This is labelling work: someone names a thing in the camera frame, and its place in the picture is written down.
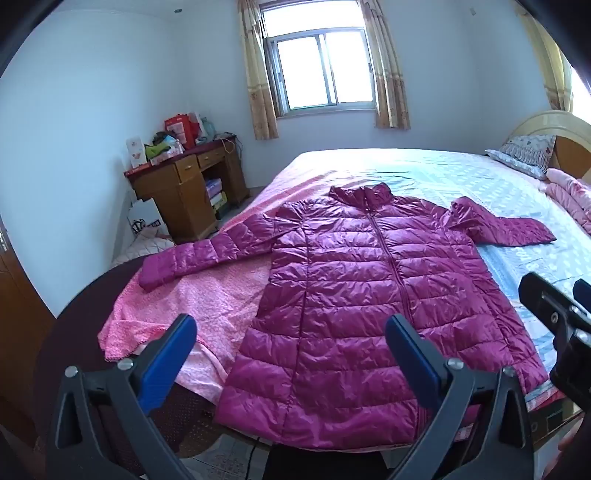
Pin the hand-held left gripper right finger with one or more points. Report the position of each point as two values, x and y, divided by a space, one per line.
415 364

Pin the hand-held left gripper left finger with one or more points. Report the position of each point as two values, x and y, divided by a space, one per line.
168 360

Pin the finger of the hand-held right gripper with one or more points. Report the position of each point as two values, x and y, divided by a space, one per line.
584 295
542 297

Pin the magenta puffer jacket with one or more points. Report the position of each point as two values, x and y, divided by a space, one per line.
346 300

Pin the pink patterned bed sheet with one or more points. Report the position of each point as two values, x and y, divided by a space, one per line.
221 300

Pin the pink folded quilt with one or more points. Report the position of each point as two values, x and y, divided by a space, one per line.
572 194

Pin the white paper bag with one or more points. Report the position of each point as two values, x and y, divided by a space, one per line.
145 217

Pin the grey patterned pillow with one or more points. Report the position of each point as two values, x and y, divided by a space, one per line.
524 152

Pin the brown wooden wardrobe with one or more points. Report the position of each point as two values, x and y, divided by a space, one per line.
18 314

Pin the brown wooden desk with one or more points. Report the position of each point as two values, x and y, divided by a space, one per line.
184 198

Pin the stack of colourful boxes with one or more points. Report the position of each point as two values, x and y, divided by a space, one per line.
216 194

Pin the beige wooden bed headboard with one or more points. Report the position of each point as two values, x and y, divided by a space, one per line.
545 122

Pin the pink tissue pack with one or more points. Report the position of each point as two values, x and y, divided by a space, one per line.
168 154

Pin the white printed card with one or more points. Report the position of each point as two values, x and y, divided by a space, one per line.
137 152

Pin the green cloth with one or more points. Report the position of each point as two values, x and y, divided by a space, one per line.
156 150

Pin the teal plastic bottle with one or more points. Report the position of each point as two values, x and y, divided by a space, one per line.
207 127

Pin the yellow side curtain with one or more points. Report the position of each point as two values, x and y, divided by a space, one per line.
549 60

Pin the beige floral curtain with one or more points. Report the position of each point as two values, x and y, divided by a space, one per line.
388 83
261 92

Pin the sliding glass window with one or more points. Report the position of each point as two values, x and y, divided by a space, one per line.
318 64

